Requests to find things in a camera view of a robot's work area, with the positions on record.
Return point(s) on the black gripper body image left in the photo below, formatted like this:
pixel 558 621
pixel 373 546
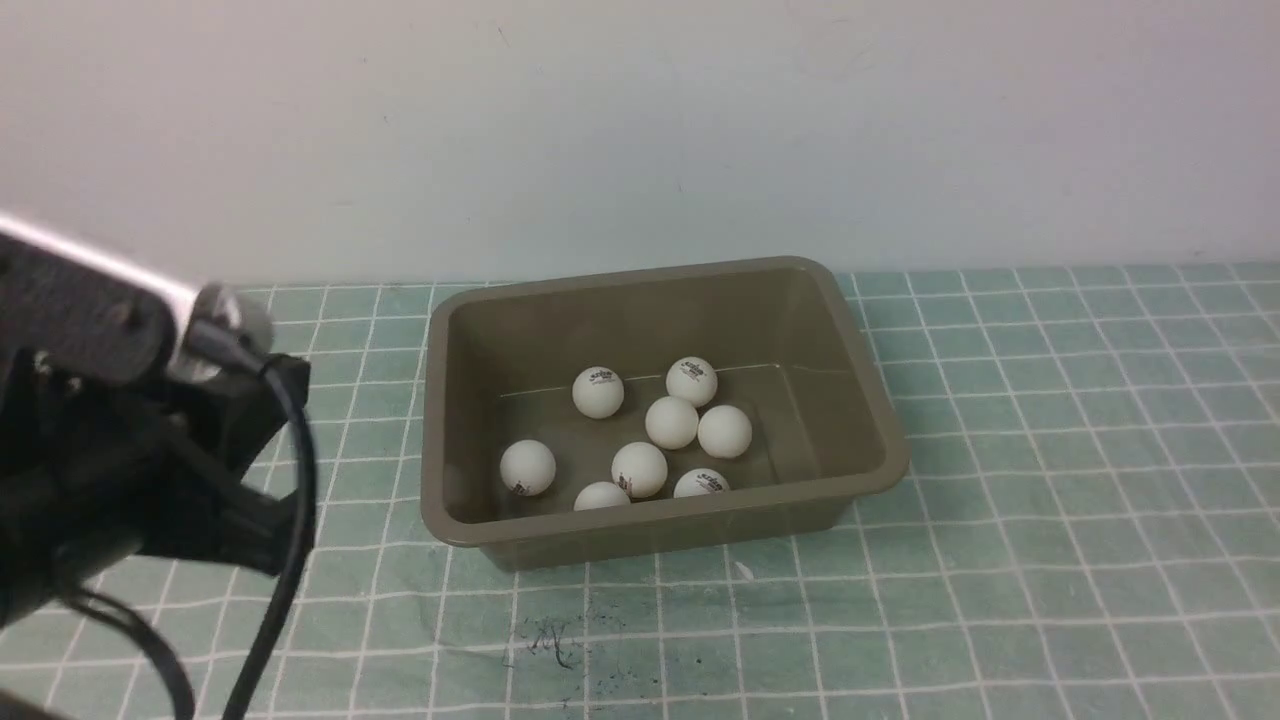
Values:
pixel 93 476

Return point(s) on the olive green plastic bin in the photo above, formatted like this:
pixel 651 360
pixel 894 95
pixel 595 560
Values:
pixel 787 350

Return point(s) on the white ball with logo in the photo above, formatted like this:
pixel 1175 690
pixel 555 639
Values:
pixel 693 379
pixel 640 469

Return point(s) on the white ball plain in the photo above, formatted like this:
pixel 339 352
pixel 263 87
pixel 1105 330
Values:
pixel 725 431

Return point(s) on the green checkered tablecloth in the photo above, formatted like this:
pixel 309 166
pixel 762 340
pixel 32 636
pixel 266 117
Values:
pixel 1088 529

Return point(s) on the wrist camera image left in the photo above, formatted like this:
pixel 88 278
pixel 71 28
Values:
pixel 117 321

